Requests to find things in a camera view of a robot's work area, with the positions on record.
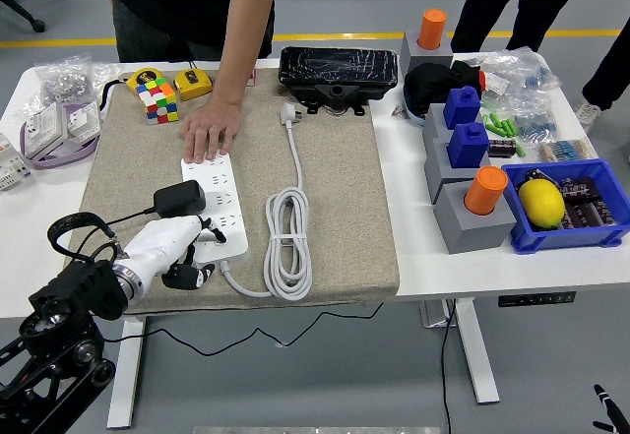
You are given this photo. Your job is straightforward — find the person's left hand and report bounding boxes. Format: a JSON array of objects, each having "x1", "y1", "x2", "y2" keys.
[{"x1": 178, "y1": 96, "x2": 242, "y2": 164}]

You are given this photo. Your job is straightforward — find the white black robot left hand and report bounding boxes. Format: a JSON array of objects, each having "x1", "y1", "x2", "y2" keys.
[{"x1": 116, "y1": 214, "x2": 228, "y2": 293}]

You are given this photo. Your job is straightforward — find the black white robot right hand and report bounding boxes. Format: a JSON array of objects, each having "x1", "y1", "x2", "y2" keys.
[{"x1": 593, "y1": 383, "x2": 629, "y2": 434}]

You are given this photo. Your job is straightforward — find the black power adapter plug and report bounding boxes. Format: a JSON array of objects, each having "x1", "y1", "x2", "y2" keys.
[{"x1": 152, "y1": 179, "x2": 208, "y2": 218}]

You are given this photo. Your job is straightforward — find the white power strip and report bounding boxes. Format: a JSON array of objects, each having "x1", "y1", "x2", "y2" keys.
[{"x1": 180, "y1": 154, "x2": 252, "y2": 266}]

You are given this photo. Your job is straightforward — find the square yellow tape measure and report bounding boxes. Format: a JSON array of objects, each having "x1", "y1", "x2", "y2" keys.
[{"x1": 167, "y1": 57, "x2": 215, "y2": 102}]

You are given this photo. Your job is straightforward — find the round yellow tape measure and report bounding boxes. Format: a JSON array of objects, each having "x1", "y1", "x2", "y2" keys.
[{"x1": 99, "y1": 66, "x2": 164, "y2": 112}]

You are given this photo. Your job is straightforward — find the empty clear plastic bag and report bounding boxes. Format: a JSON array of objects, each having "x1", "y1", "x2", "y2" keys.
[{"x1": 91, "y1": 61, "x2": 125, "y2": 93}]

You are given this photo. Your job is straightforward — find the white socket box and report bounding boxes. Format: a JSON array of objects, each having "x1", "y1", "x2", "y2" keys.
[
  {"x1": 66, "y1": 101, "x2": 103, "y2": 142},
  {"x1": 23, "y1": 103, "x2": 70, "y2": 158}
]

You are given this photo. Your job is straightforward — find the purple tray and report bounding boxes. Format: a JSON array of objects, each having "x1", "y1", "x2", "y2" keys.
[{"x1": 19, "y1": 102, "x2": 103, "y2": 169}]

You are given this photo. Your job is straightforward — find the black desk control panel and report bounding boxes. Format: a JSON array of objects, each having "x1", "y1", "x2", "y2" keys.
[{"x1": 497, "y1": 290, "x2": 577, "y2": 309}]

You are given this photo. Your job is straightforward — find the grey-brown mat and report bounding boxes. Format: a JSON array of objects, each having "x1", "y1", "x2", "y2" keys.
[{"x1": 63, "y1": 67, "x2": 401, "y2": 316}]

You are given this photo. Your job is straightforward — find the white table leg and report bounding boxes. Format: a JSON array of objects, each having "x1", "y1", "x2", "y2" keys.
[
  {"x1": 105, "y1": 316, "x2": 148, "y2": 430},
  {"x1": 452, "y1": 298, "x2": 501, "y2": 405}
]

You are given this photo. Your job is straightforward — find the black plastic-wrapped device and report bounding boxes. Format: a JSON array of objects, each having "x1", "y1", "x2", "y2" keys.
[{"x1": 278, "y1": 45, "x2": 399, "y2": 116}]

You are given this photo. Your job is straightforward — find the clear bag metal screws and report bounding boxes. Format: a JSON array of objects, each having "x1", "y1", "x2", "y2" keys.
[{"x1": 33, "y1": 53, "x2": 97, "y2": 105}]

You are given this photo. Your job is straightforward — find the white circuit breaker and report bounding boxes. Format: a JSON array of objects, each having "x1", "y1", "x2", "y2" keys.
[{"x1": 0, "y1": 132, "x2": 32, "y2": 193}]

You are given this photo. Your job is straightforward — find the blue plastic bin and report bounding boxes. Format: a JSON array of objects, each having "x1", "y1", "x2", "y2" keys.
[{"x1": 500, "y1": 157, "x2": 630, "y2": 256}]

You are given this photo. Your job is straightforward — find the dark brown capacitor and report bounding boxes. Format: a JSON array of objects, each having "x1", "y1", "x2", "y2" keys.
[
  {"x1": 560, "y1": 201, "x2": 595, "y2": 231},
  {"x1": 590, "y1": 200, "x2": 620, "y2": 228},
  {"x1": 559, "y1": 175, "x2": 602, "y2": 204},
  {"x1": 486, "y1": 139, "x2": 518, "y2": 158}
]

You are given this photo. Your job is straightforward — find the white bowl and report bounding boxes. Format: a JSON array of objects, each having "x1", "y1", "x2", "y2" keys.
[{"x1": 402, "y1": 96, "x2": 428, "y2": 128}]

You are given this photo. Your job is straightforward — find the grey under-desk box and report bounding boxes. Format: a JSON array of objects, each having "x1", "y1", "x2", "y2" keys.
[{"x1": 418, "y1": 299, "x2": 459, "y2": 330}]

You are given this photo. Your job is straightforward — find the black cloth bundle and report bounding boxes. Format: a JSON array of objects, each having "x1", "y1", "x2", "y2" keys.
[{"x1": 403, "y1": 59, "x2": 486, "y2": 118}]

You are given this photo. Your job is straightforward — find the yellow lemon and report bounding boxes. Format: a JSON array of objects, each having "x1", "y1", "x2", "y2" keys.
[{"x1": 518, "y1": 178, "x2": 566, "y2": 231}]

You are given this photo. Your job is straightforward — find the orange cylinder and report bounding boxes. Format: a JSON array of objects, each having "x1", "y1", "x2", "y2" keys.
[
  {"x1": 416, "y1": 8, "x2": 448, "y2": 52},
  {"x1": 464, "y1": 165, "x2": 509, "y2": 217}
]

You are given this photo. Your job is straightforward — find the black metal clip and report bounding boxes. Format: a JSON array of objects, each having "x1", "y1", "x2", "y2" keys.
[{"x1": 523, "y1": 167, "x2": 560, "y2": 189}]

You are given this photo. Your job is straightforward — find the blue block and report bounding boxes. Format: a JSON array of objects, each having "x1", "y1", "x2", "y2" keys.
[
  {"x1": 442, "y1": 85, "x2": 481, "y2": 131},
  {"x1": 446, "y1": 121, "x2": 491, "y2": 168}
]

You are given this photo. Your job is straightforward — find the clear bag taped resistors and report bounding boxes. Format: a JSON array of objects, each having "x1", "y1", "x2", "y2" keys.
[{"x1": 535, "y1": 137, "x2": 599, "y2": 163}]

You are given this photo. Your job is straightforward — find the clear bag blue components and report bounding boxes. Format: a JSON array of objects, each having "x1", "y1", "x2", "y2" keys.
[
  {"x1": 472, "y1": 47, "x2": 562, "y2": 100},
  {"x1": 509, "y1": 93, "x2": 562, "y2": 143}
]

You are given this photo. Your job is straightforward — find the black adapter cord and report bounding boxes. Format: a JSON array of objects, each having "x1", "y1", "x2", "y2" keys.
[{"x1": 63, "y1": 207, "x2": 386, "y2": 357}]

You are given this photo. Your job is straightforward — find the white power strip cable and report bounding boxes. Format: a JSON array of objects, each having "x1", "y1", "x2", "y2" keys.
[{"x1": 220, "y1": 100, "x2": 315, "y2": 302}]

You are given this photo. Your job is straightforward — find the black hanging cable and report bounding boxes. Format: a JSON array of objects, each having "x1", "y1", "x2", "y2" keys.
[{"x1": 440, "y1": 299, "x2": 459, "y2": 434}]

